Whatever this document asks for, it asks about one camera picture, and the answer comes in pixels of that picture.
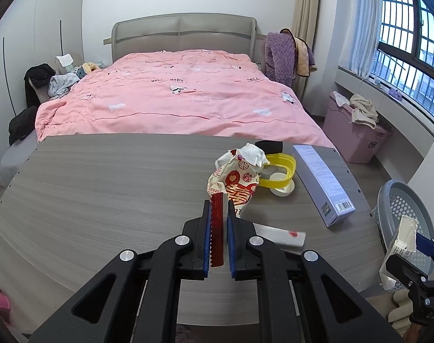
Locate red patterned snack bag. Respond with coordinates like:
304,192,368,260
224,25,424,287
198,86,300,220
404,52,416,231
207,149,259,267

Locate yellow plastic lid ring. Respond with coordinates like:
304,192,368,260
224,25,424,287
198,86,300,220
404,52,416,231
258,152,298,189

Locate lavender long box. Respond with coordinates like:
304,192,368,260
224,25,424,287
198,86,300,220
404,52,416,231
292,145,355,228

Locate white paper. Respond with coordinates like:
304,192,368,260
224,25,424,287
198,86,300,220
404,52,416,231
238,143,270,168

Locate grey perforated trash basket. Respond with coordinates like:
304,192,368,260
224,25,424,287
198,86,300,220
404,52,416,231
372,179,434,280

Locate small white red-dotted box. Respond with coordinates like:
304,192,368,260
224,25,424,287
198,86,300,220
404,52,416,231
253,223,306,249

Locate white round cap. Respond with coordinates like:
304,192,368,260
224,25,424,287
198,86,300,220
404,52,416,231
269,172,295,198

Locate black small case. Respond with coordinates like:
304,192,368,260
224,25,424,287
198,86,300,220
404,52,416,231
255,140,283,155

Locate pink storage bin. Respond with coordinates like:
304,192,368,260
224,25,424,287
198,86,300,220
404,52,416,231
323,91,391,164

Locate pink bed quilt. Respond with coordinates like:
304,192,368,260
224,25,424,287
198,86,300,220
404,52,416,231
35,50,331,147

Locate beige clothes on bin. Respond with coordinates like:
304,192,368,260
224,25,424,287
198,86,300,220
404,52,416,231
349,94,379,129

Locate small purple windowsill item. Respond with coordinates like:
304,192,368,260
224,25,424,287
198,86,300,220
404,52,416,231
389,88,403,100

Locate white cloth on bin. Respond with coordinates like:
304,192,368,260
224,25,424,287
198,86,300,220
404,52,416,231
329,91,350,108

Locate window with bars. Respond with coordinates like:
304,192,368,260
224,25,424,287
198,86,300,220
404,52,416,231
371,0,434,121

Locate purple fleece garment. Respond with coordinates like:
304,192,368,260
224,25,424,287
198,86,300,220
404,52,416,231
264,32,298,87

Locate pink slipper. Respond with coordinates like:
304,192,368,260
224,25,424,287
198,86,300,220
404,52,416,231
0,289,11,325

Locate white sheer curtain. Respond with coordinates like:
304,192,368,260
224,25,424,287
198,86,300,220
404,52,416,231
339,0,382,79

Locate black garment on floor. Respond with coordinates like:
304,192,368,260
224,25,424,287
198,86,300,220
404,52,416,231
9,106,38,145

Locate yellow plush toy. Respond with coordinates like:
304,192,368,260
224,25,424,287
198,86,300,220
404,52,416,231
81,62,100,74

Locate grey bed headboard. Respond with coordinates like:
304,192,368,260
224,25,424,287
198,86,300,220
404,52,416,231
103,13,265,61

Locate grey-white crumpled clothes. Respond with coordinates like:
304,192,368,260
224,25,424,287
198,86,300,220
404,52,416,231
48,73,80,98

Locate beige curtain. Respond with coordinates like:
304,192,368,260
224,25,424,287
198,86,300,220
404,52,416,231
292,0,320,48

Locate black clothes pile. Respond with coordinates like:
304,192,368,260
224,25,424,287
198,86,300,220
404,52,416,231
24,63,56,108

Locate white wardrobe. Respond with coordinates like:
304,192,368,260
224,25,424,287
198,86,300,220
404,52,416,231
0,0,84,186

